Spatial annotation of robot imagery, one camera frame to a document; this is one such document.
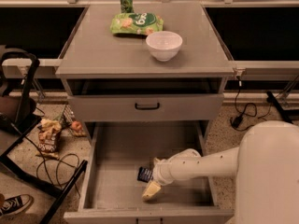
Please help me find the white ceramic bowl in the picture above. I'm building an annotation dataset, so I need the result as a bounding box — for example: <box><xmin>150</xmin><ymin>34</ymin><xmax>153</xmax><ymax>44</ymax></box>
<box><xmin>146</xmin><ymin>31</ymin><xmax>183</xmax><ymax>62</ymax></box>

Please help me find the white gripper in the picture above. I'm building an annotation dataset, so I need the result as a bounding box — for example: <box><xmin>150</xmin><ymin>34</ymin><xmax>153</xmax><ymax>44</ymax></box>
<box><xmin>142</xmin><ymin>148</ymin><xmax>202</xmax><ymax>202</ymax></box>

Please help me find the closed grey top drawer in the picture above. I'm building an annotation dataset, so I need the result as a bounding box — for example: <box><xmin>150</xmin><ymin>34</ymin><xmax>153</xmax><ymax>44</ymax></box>
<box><xmin>68</xmin><ymin>94</ymin><xmax>224</xmax><ymax>122</ymax></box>

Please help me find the open grey middle drawer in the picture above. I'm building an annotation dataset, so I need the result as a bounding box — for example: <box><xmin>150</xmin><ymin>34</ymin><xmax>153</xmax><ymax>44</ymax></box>
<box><xmin>64</xmin><ymin>121</ymin><xmax>234</xmax><ymax>224</ymax></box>

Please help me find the black metal chair frame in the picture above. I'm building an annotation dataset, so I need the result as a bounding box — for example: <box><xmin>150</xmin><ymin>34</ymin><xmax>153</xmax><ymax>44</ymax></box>
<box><xmin>0</xmin><ymin>45</ymin><xmax>88</xmax><ymax>224</ymax></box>

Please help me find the grey drawer cabinet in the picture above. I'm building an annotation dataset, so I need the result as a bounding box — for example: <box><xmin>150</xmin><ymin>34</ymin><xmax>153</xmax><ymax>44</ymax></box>
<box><xmin>57</xmin><ymin>1</ymin><xmax>233</xmax><ymax>137</ymax></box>

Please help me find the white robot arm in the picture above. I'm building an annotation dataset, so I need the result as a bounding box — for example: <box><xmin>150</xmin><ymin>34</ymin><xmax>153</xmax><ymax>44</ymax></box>
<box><xmin>142</xmin><ymin>120</ymin><xmax>299</xmax><ymax>224</ymax></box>

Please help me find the snack packet with apple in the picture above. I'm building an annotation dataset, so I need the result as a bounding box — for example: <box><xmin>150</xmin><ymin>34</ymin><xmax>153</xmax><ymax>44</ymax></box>
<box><xmin>61</xmin><ymin>105</ymin><xmax>86</xmax><ymax>137</ymax></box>

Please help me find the dark blue rxbar wrapper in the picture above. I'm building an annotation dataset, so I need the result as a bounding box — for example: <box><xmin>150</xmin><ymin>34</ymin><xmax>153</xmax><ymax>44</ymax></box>
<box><xmin>137</xmin><ymin>167</ymin><xmax>152</xmax><ymax>183</ymax></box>

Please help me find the black power adapter cable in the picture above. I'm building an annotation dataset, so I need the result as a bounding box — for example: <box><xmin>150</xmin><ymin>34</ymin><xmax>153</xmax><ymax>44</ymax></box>
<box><xmin>229</xmin><ymin>75</ymin><xmax>275</xmax><ymax>133</ymax></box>

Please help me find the black canvas sneaker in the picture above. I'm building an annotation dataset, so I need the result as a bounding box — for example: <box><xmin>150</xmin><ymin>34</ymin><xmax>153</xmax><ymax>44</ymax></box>
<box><xmin>0</xmin><ymin>194</ymin><xmax>34</xmax><ymax>217</ymax></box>

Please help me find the green chip bag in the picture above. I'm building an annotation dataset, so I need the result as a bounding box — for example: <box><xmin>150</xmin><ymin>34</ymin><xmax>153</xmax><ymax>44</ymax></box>
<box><xmin>110</xmin><ymin>12</ymin><xmax>164</xmax><ymax>35</ymax></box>

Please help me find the black floor cable left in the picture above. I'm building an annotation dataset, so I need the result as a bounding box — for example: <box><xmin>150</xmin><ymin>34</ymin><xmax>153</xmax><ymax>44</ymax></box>
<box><xmin>22</xmin><ymin>105</ymin><xmax>82</xmax><ymax>199</ymax></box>

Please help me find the brown snack bag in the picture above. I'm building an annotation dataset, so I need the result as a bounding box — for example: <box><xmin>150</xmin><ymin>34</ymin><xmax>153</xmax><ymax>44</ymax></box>
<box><xmin>36</xmin><ymin>119</ymin><xmax>62</xmax><ymax>160</ymax></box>

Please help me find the black drawer handle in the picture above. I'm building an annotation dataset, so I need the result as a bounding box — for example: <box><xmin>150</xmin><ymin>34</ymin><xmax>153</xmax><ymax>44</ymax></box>
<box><xmin>135</xmin><ymin>103</ymin><xmax>160</xmax><ymax>110</ymax></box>

